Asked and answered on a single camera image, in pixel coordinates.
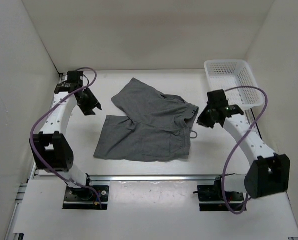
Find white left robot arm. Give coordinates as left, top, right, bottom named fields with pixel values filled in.
left=29, top=67, right=102, bottom=200

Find aluminium table edge rail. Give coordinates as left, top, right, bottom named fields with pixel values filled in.
left=31, top=174, right=272, bottom=185

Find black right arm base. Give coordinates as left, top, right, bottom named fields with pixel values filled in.
left=192, top=176, right=246, bottom=212

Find white perforated plastic basket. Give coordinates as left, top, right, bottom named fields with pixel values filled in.
left=204, top=59, right=264, bottom=111

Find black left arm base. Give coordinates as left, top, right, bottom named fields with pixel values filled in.
left=62, top=184, right=110, bottom=211

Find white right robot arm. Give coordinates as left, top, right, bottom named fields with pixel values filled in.
left=197, top=89, right=290, bottom=200

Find grey drawstring shorts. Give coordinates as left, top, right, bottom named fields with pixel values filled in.
left=93, top=78, right=199, bottom=162

